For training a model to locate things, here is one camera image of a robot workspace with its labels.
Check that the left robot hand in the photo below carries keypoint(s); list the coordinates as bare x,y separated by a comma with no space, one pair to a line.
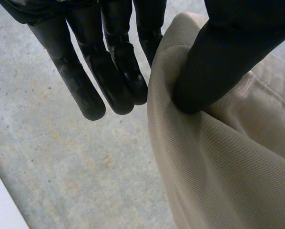
214,66

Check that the beige shorts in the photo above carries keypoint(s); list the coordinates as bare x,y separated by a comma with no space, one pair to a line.
216,167

